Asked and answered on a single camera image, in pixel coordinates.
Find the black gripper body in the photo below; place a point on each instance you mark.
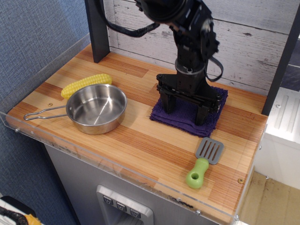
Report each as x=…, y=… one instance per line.
x=191, y=87

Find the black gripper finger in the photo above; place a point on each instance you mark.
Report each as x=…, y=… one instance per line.
x=201, y=114
x=168, y=102

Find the purple towel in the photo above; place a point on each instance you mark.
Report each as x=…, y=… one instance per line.
x=184, y=115

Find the small metal pot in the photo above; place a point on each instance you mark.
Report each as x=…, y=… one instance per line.
x=95, y=109

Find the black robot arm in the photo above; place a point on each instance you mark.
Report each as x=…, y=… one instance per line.
x=192, y=26

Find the yellow toy corn cob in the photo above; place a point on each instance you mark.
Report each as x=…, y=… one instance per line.
x=71, y=88

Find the white side appliance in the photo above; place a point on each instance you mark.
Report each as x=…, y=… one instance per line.
x=278, y=154

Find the grey toy fridge cabinet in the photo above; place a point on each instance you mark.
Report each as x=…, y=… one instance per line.
x=80, y=181

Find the silver dispenser button panel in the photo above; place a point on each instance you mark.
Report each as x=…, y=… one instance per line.
x=122, y=207

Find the yellow object bottom left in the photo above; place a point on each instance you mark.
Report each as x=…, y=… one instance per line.
x=32, y=220

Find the grey spatula green handle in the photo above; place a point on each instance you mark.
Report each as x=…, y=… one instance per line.
x=208, y=153

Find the dark right upright post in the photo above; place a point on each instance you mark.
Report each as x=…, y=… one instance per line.
x=283, y=63

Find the dark upright post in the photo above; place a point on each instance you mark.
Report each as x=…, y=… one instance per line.
x=98, y=30
x=283, y=63

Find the dark left upright post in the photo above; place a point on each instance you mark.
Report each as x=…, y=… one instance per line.
x=98, y=30

